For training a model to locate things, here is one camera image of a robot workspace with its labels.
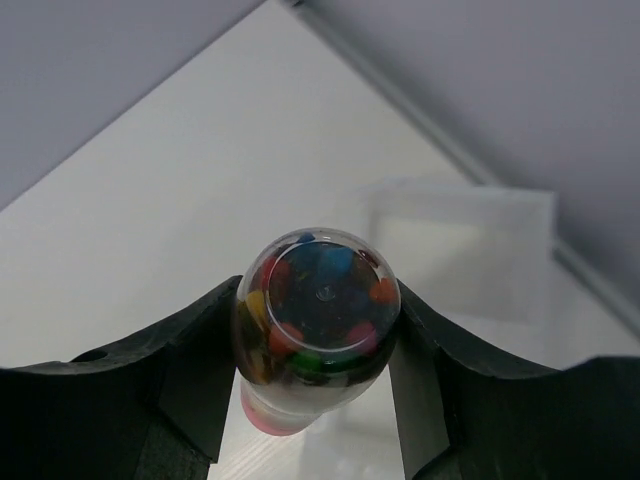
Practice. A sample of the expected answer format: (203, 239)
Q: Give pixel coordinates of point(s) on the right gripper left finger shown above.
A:
(152, 405)

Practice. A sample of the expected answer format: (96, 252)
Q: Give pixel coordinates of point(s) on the clear plastic organizer tray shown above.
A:
(480, 257)

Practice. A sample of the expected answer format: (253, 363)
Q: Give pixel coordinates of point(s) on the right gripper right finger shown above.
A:
(466, 409)

